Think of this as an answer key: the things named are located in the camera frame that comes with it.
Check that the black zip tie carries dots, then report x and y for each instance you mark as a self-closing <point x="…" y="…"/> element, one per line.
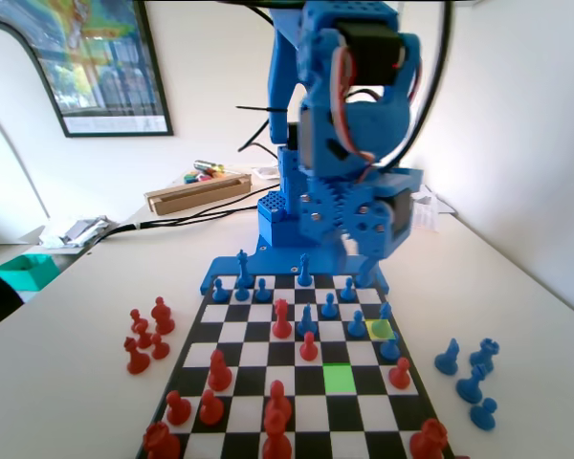
<point x="253" y="109"/>

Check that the blue gripper with gears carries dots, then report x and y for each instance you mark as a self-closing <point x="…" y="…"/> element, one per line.
<point x="336" y="216"/>

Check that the colourful marker set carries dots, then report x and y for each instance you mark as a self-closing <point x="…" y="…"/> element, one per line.
<point x="196" y="179"/>

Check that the red chess pawn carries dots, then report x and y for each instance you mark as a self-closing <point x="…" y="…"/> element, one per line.
<point x="159" y="346"/>
<point x="400" y="374"/>
<point x="136" y="320"/>
<point x="211" y="408"/>
<point x="308" y="346"/>
<point x="143" y="335"/>
<point x="178" y="408"/>

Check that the blue piece edge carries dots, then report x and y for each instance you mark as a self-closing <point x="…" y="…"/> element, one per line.
<point x="304" y="272"/>

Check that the black and white chessboard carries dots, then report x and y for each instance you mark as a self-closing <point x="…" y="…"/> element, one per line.
<point x="241" y="351"/>

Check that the small white paper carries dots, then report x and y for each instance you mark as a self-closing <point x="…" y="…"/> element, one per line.
<point x="264" y="173"/>

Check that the tall red chess piece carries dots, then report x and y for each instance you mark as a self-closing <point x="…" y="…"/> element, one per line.
<point x="277" y="394"/>
<point x="276" y="437"/>

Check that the black framed poster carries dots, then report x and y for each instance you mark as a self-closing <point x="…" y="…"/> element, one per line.
<point x="110" y="57"/>

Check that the blue chess pawn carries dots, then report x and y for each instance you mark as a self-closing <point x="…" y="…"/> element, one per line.
<point x="346" y="291"/>
<point x="219" y="291"/>
<point x="483" y="415"/>
<point x="356" y="325"/>
<point x="388" y="350"/>
<point x="262" y="291"/>
<point x="328" y="308"/>

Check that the white arched panel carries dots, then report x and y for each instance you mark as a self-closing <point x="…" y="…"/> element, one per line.
<point x="9" y="95"/>

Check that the long cardboard box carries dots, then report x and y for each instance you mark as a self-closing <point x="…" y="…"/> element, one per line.
<point x="196" y="198"/>

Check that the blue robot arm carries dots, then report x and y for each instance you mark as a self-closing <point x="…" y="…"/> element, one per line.
<point x="284" y="72"/>

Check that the red chess knight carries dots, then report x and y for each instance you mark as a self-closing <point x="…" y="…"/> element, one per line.
<point x="162" y="316"/>

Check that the red queen piece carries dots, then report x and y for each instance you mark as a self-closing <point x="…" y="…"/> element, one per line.
<point x="280" y="321"/>

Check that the printed paper sheet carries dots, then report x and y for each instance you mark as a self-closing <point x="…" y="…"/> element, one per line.
<point x="428" y="217"/>

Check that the green plastic bin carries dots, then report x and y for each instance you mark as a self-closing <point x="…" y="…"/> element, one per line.
<point x="28" y="275"/>

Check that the white paper sheets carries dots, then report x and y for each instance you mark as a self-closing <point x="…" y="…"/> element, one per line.
<point x="445" y="206"/>

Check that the crumpled paper pile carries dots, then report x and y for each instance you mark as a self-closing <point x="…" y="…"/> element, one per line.
<point x="76" y="229"/>

